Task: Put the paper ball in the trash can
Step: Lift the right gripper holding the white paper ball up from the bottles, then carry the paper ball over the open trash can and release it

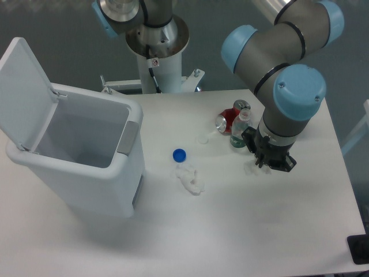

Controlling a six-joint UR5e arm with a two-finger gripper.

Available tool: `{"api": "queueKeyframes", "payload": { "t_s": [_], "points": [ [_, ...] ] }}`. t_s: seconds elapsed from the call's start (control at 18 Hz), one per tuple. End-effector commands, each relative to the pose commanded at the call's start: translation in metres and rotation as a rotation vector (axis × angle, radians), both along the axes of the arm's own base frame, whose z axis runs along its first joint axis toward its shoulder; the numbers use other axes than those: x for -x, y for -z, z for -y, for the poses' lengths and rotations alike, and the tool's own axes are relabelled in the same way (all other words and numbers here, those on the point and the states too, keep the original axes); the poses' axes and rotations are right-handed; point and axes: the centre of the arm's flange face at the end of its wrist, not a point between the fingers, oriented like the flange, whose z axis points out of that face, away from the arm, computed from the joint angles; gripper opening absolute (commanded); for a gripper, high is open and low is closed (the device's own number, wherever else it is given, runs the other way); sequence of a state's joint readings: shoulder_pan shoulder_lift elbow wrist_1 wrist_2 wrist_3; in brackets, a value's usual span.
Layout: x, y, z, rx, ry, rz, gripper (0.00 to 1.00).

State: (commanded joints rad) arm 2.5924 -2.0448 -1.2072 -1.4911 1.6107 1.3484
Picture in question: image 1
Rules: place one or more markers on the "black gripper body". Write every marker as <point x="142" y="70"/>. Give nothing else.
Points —
<point x="263" y="146"/>

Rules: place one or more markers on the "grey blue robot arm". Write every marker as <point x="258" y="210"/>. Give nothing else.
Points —
<point x="269" y="63"/>

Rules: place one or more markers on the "white trash bin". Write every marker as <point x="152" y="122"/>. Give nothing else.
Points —
<point x="91" y="152"/>

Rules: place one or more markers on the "white trash bin lid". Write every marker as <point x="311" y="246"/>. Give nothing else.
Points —
<point x="28" y="100"/>

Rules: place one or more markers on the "clear plastic bottle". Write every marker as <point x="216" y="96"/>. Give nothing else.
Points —
<point x="239" y="125"/>

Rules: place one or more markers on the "crushed red soda can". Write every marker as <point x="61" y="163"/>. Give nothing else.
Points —
<point x="224" y="120"/>

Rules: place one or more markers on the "white bottle cap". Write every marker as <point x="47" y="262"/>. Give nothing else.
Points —
<point x="202" y="139"/>

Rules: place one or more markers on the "white crumpled tissue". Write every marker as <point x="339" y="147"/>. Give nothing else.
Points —
<point x="189" y="178"/>

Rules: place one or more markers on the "blue bottle cap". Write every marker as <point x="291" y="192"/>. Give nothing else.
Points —
<point x="179" y="155"/>

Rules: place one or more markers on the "black device at edge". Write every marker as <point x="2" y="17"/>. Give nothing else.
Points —
<point x="358" y="246"/>

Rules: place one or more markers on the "white frame at right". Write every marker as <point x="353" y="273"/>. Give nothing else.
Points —
<point x="357" y="133"/>

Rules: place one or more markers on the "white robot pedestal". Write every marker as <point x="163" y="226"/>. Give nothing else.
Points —
<point x="157" y="75"/>

